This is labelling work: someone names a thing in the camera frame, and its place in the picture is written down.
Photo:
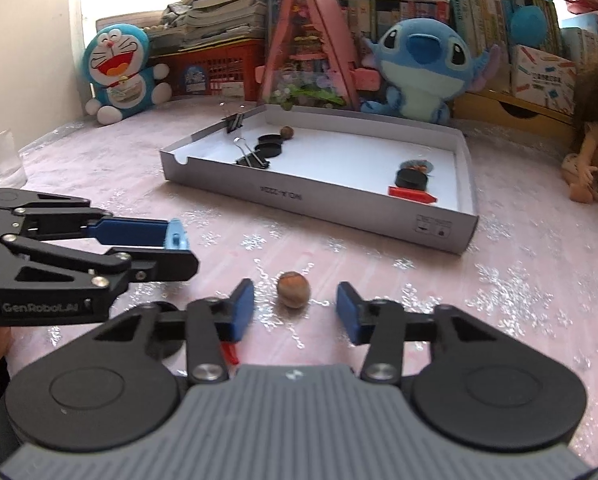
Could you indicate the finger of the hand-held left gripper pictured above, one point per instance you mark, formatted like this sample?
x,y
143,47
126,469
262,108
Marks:
x,y
134,232
164,265

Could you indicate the row of blue books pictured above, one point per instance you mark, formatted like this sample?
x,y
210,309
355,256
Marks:
x,y
589,30

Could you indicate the white cardboard box lid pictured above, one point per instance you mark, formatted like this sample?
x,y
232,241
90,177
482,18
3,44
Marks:
x,y
349,160

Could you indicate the row of dark books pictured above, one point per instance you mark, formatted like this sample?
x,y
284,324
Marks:
x,y
404,10

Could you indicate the brown haired doll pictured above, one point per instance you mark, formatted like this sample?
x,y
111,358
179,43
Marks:
x,y
596,145

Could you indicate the black round cap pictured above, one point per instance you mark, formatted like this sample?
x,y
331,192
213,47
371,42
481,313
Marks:
x,y
269,151
270,138
411,179

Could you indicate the white printed cardboard box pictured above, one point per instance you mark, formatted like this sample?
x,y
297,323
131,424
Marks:
x,y
541,77

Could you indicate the pink miniature house model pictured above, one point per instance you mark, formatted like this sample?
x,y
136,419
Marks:
x,y
304,35

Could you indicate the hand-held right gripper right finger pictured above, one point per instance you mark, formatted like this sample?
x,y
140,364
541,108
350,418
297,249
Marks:
x,y
351,312

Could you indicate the blue alien plush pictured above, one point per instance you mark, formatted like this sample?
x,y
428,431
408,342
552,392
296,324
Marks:
x,y
424,55

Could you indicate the black binder clip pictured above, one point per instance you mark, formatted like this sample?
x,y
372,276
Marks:
x,y
234,122
254,161

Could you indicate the red plastic cap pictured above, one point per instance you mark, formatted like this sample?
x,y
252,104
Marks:
x,y
409,193
231,353

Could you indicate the blue robot cat plush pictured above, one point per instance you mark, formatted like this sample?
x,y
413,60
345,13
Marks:
x,y
116,60

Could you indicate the wooden drawer box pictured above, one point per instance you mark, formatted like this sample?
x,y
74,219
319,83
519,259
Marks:
x,y
504,110

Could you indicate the stack of books and papers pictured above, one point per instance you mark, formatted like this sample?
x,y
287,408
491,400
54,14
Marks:
x,y
219,10

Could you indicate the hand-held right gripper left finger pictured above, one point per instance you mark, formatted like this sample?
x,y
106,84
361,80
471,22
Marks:
x,y
241,310

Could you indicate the brown hazelnut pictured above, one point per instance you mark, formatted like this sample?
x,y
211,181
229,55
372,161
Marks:
x,y
294,290
287,132

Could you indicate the orange plastic crate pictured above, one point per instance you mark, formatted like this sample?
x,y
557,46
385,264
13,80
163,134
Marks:
x,y
214,67

